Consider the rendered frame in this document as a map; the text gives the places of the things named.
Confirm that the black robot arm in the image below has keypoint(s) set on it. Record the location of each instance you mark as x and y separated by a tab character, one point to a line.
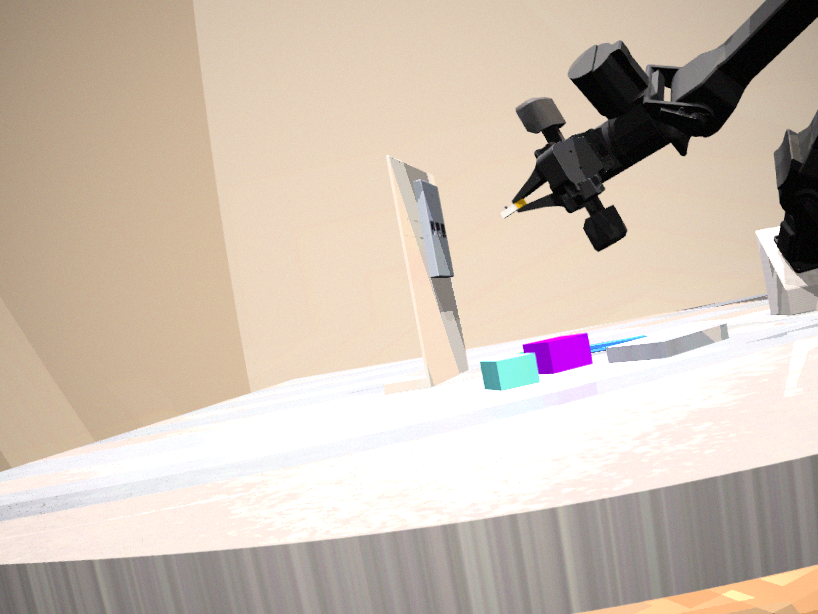
704	93

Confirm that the purple rectangular block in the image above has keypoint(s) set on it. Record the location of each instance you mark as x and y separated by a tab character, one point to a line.
561	353

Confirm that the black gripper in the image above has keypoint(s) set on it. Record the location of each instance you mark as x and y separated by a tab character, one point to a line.
604	226

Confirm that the blue square zone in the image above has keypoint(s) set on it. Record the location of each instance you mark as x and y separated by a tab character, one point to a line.
604	345

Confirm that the grey panel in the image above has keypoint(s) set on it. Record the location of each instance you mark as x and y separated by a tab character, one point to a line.
430	274

